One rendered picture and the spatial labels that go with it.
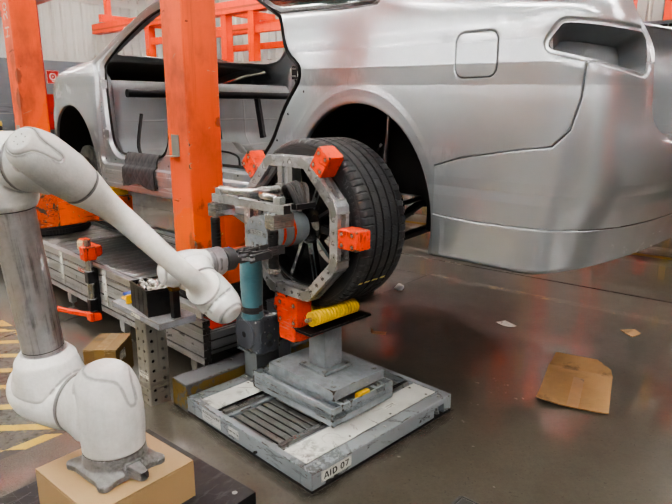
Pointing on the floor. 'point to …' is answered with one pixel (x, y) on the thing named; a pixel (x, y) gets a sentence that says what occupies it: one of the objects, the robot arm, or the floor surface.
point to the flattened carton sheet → (577, 383)
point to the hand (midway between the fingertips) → (272, 249)
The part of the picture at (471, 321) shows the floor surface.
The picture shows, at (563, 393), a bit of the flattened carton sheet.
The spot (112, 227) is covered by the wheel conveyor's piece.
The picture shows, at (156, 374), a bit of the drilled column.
